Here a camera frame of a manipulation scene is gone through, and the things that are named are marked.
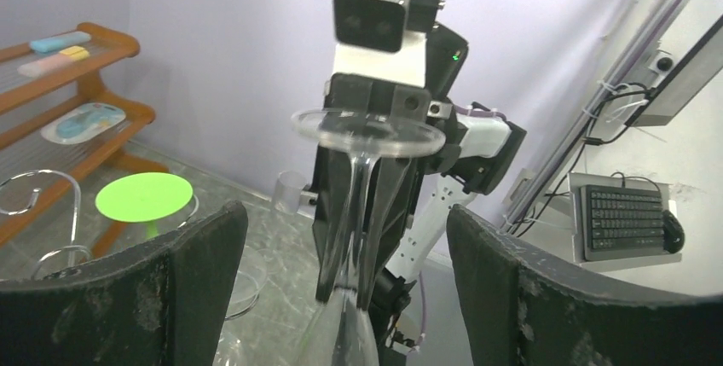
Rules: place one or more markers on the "green plastic wine glass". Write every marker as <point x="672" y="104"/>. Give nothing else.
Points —
<point x="144" y="198"/>

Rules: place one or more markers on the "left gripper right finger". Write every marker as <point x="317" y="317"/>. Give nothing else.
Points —
<point x="522" y="305"/>

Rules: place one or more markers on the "black computer mouse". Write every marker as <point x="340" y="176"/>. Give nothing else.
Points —
<point x="673" y="233"/>

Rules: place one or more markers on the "black computer keyboard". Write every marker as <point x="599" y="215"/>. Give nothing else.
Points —
<point x="620" y="222"/>

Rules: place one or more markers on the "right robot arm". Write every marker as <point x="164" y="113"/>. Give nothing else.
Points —
<point x="412" y="198"/>

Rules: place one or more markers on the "chrome wine glass rack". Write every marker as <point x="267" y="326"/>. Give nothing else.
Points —
<point x="51" y="241"/>

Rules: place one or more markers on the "orange wooden shelf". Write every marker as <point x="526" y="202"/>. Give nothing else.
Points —
<point x="45" y="154"/>

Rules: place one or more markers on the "white blue blister pack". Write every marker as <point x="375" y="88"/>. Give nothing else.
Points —
<point x="83" y="123"/>

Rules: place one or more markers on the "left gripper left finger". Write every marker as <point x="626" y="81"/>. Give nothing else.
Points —
<point x="161" y="302"/>

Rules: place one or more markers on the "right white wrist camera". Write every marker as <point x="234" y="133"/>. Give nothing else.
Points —
<point x="383" y="39"/>

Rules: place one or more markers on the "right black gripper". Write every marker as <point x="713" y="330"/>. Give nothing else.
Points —
<point x="331" y="178"/>

